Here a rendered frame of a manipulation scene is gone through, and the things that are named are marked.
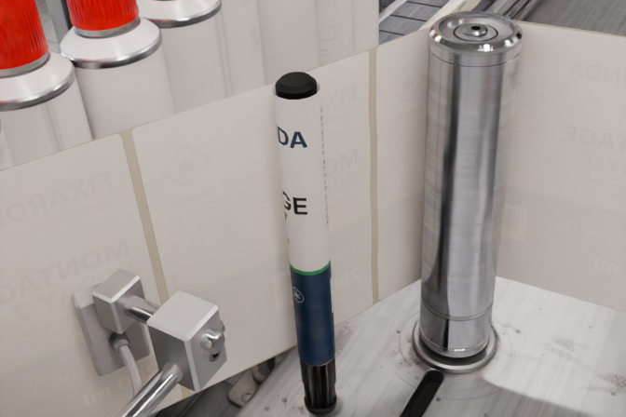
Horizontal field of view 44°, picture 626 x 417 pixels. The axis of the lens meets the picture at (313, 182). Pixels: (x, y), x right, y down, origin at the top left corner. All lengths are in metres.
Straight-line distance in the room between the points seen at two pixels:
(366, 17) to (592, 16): 0.40
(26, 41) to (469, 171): 0.21
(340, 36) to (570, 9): 0.45
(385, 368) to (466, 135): 0.15
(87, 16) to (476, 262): 0.22
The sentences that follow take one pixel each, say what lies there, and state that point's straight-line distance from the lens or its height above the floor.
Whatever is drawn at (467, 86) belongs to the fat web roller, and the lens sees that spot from 0.32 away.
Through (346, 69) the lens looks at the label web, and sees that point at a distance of 0.32.
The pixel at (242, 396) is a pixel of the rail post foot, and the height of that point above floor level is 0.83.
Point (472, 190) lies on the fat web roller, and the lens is 0.35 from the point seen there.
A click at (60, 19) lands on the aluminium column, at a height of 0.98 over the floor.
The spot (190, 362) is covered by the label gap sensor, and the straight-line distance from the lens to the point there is 0.28.
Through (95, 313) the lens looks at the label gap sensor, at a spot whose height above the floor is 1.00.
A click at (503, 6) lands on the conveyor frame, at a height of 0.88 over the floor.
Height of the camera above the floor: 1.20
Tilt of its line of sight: 35 degrees down
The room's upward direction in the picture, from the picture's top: 4 degrees counter-clockwise
